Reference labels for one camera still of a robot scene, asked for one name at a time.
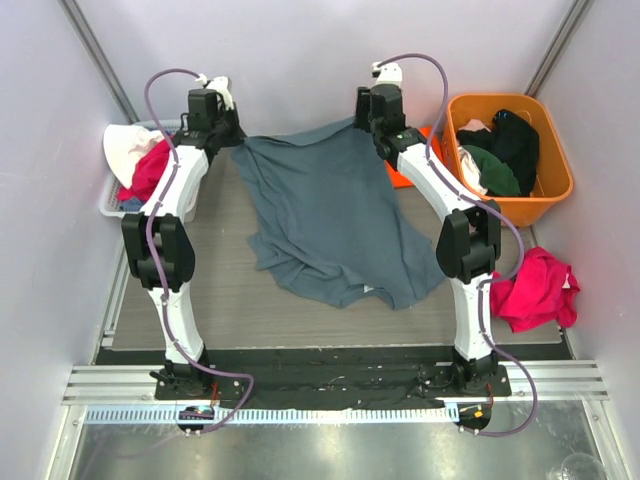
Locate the pink shirt on table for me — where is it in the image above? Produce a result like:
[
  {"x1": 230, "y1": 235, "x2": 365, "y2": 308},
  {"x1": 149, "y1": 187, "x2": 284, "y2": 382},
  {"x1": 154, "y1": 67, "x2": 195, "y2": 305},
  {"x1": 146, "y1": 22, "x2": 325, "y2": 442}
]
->
[{"x1": 490, "y1": 247, "x2": 581, "y2": 333}]

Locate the pink shirt in basket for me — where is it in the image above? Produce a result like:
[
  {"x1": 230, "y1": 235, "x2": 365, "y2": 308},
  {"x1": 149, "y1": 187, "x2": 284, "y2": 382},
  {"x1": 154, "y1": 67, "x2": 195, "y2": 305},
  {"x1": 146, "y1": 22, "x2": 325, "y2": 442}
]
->
[{"x1": 117, "y1": 140, "x2": 170, "y2": 203}]

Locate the dark green garment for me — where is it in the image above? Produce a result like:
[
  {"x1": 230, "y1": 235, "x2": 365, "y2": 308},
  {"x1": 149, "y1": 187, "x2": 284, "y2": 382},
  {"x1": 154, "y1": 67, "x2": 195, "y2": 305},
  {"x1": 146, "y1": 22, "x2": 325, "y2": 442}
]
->
[{"x1": 462, "y1": 145, "x2": 521, "y2": 197}]

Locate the grey-blue t shirt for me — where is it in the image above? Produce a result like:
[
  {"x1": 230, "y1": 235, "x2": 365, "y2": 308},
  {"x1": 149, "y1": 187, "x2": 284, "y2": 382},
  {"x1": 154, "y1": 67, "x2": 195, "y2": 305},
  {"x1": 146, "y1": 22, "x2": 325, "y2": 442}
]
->
[{"x1": 231, "y1": 118, "x2": 445, "y2": 310}]

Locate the black garment in tub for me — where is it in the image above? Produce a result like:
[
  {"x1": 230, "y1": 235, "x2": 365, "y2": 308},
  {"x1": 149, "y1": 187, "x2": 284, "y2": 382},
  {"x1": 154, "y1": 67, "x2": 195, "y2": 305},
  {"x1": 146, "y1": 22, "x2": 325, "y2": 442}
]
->
[{"x1": 456, "y1": 109, "x2": 540, "y2": 197}]

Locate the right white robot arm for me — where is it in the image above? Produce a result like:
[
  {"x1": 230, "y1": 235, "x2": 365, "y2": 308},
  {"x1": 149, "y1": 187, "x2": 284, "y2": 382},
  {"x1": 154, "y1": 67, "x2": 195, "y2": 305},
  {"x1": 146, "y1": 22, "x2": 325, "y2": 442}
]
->
[{"x1": 354, "y1": 84, "x2": 501, "y2": 395}]

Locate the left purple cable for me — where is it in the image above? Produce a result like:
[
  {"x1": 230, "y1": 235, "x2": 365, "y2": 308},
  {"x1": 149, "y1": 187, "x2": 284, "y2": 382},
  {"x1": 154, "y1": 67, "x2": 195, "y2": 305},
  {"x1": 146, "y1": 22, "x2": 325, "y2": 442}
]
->
[{"x1": 143, "y1": 68, "x2": 255, "y2": 434}]

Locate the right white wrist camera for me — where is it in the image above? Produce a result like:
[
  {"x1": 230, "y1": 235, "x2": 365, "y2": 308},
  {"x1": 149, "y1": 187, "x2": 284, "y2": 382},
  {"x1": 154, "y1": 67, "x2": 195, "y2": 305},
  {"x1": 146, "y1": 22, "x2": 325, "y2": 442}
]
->
[{"x1": 371, "y1": 62, "x2": 403, "y2": 87}]

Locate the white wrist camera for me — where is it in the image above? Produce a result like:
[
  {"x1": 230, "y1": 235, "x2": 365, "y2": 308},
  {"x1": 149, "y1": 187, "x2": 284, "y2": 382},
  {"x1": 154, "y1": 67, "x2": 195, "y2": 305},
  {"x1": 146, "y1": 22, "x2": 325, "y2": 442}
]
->
[
  {"x1": 371, "y1": 62, "x2": 403, "y2": 87},
  {"x1": 195, "y1": 74, "x2": 235, "y2": 110}
]

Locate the white perforated basket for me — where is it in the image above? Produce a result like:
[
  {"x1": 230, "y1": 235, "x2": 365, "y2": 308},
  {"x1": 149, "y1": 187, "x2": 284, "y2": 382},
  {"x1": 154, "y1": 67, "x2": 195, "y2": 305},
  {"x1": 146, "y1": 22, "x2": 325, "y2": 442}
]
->
[{"x1": 99, "y1": 119, "x2": 200, "y2": 222}]

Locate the folded orange t shirt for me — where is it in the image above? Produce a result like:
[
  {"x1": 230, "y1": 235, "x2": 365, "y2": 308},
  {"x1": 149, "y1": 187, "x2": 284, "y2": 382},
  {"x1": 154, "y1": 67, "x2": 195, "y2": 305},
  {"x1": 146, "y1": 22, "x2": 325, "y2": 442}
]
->
[{"x1": 384, "y1": 125, "x2": 444, "y2": 189}]

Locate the white garment in tub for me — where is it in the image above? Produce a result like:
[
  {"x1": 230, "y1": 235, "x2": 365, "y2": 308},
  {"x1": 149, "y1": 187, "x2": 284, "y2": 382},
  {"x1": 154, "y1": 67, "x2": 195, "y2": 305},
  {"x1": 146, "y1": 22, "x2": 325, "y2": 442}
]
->
[{"x1": 457, "y1": 119, "x2": 491, "y2": 194}]

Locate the blue cloth in basket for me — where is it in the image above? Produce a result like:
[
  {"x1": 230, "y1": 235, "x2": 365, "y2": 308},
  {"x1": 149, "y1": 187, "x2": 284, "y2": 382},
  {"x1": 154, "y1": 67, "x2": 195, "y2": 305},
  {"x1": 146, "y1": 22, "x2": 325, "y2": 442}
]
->
[{"x1": 119, "y1": 197, "x2": 144, "y2": 213}]

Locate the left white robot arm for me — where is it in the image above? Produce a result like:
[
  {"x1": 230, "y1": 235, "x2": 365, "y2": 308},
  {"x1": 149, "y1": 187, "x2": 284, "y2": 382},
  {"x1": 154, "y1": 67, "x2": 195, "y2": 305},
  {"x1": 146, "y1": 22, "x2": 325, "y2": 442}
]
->
[{"x1": 121, "y1": 77, "x2": 244, "y2": 399}]

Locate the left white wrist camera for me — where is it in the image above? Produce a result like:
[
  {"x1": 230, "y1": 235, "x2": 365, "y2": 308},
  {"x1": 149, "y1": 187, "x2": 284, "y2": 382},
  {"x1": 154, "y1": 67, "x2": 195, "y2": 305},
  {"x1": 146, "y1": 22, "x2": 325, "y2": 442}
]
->
[{"x1": 195, "y1": 74, "x2": 235, "y2": 110}]

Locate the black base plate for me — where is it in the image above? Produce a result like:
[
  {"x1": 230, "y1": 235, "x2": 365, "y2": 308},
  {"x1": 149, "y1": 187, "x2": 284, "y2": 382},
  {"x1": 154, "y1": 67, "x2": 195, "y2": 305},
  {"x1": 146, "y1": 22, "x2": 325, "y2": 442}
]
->
[{"x1": 97, "y1": 343, "x2": 574, "y2": 409}]

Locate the white cloth in basket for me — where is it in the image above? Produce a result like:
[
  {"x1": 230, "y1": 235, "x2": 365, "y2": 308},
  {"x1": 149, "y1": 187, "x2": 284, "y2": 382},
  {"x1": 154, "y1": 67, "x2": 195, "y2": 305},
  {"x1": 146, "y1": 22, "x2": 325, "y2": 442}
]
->
[{"x1": 103, "y1": 124, "x2": 164, "y2": 188}]

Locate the white slotted cable duct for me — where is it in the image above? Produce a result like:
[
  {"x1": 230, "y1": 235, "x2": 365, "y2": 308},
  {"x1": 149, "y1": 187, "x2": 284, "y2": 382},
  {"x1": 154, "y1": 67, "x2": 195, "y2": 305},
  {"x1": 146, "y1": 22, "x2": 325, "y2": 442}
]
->
[{"x1": 85, "y1": 404, "x2": 459, "y2": 426}]

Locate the orange plastic tub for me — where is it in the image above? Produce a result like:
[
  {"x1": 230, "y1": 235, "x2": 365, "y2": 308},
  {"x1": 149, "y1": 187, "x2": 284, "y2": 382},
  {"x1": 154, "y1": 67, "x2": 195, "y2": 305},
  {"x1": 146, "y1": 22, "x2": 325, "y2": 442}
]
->
[{"x1": 441, "y1": 93, "x2": 573, "y2": 227}]

